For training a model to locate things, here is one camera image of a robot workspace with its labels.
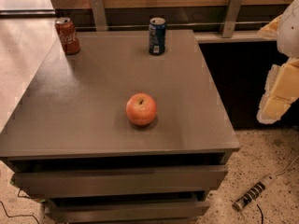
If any horizontal metal rail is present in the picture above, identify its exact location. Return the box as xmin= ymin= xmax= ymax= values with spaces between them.
xmin=76 ymin=21 xmax=267 ymax=32

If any red coke can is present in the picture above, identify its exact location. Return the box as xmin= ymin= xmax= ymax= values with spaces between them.
xmin=55 ymin=17 xmax=80 ymax=55

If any right metal bracket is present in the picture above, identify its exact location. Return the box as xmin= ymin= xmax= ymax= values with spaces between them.
xmin=220 ymin=0 xmax=243 ymax=38

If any red apple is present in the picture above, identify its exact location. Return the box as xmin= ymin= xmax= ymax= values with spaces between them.
xmin=126 ymin=93 xmax=157 ymax=126

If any left metal bracket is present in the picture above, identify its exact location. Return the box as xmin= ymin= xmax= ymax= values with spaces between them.
xmin=90 ymin=0 xmax=108 ymax=31

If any grey drawer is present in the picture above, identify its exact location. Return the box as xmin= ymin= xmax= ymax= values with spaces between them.
xmin=50 ymin=202 xmax=209 ymax=223
xmin=13 ymin=165 xmax=227 ymax=198

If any lower grey drawer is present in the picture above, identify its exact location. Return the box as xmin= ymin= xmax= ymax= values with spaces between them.
xmin=50 ymin=202 xmax=209 ymax=223

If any metal bracket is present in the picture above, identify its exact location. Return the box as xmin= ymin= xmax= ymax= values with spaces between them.
xmin=220 ymin=0 xmax=243 ymax=38
xmin=90 ymin=0 xmax=108 ymax=31

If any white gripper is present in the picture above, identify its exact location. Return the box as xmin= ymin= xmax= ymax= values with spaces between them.
xmin=257 ymin=0 xmax=299 ymax=124

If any blue soda can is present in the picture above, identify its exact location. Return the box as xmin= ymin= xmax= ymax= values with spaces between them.
xmin=149 ymin=17 xmax=166 ymax=55

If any black floor cable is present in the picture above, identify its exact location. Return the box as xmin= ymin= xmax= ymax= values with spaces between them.
xmin=0 ymin=189 xmax=41 ymax=224

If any grey drawer cabinet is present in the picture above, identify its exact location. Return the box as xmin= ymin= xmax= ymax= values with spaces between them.
xmin=0 ymin=30 xmax=239 ymax=224

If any top grey drawer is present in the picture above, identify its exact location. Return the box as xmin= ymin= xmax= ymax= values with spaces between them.
xmin=13 ymin=165 xmax=227 ymax=198

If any white power strip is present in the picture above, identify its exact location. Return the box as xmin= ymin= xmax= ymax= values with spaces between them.
xmin=233 ymin=175 xmax=277 ymax=211

